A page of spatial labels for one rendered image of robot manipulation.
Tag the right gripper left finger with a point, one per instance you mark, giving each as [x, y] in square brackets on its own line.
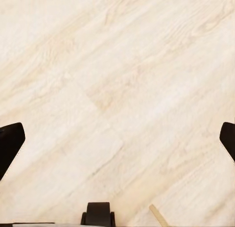
[12, 138]

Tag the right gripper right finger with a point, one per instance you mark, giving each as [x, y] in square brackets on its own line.
[227, 137]

